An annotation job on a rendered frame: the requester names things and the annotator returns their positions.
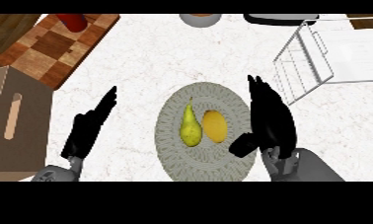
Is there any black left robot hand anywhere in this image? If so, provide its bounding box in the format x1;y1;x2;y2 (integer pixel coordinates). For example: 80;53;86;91
61;85;120;161

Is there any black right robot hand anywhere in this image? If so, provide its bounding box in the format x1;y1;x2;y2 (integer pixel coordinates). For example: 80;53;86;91
228;74;300;160

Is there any yellow lemon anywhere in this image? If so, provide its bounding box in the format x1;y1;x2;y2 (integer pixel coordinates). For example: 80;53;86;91
201;110;229;144

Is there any grey round woven placemat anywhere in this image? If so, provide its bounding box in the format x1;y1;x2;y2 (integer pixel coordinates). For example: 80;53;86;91
154;81;260;183

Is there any green pear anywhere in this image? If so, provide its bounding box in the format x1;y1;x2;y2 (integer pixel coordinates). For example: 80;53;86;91
180;96;204;148

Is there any checkered wooden cutting board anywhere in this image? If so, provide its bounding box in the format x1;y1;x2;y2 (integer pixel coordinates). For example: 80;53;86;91
0;14;123;91

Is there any black and grey appliance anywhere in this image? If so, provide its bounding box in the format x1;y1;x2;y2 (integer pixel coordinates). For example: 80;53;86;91
242;14;321;27

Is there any red can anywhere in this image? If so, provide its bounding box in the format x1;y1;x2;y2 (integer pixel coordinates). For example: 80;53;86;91
55;14;91;34

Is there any dark wooden cabinet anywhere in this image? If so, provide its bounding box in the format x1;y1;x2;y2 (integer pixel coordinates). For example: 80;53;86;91
0;14;45;55

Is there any grey bowl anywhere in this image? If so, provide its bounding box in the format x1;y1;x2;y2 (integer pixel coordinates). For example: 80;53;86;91
179;14;223;29

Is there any white wire tiered shelf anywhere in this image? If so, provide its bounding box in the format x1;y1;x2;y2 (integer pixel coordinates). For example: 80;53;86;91
272;17;373;107

